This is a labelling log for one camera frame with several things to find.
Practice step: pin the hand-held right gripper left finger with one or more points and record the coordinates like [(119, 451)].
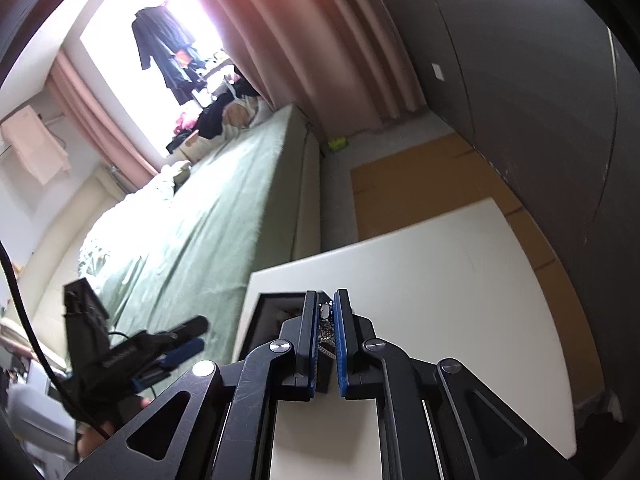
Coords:
[(314, 345)]

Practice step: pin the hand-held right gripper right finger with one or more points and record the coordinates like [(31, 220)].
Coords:
[(342, 350)]

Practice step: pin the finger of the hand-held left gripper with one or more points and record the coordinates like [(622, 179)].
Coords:
[(182, 351), (187, 327)]

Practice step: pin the black jewelry box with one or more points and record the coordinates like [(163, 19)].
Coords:
[(267, 320)]

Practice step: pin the person's left hand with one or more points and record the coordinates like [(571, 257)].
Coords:
[(96, 440)]

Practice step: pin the bed with green sheet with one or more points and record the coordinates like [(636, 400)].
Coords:
[(225, 220)]

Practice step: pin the crumpled green quilt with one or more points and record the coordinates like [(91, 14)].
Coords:
[(165, 182)]

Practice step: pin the brown cardboard sheets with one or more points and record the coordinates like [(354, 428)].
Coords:
[(425, 175)]

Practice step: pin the yellow-green floor item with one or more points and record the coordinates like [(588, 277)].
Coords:
[(337, 145)]

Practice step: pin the pile of clothes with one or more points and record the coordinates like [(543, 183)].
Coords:
[(215, 115)]

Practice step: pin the beige hanging cloth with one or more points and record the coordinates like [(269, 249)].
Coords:
[(35, 145)]

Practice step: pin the narrow pink curtain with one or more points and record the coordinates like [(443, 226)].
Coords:
[(100, 120)]

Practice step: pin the hanging dark clothes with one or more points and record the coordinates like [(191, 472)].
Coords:
[(165, 50)]

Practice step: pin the wide pink curtain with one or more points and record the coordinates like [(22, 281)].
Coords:
[(325, 45)]

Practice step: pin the dark grey wardrobe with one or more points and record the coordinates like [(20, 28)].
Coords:
[(525, 85)]

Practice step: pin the white wall socket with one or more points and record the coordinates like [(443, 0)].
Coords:
[(437, 71)]

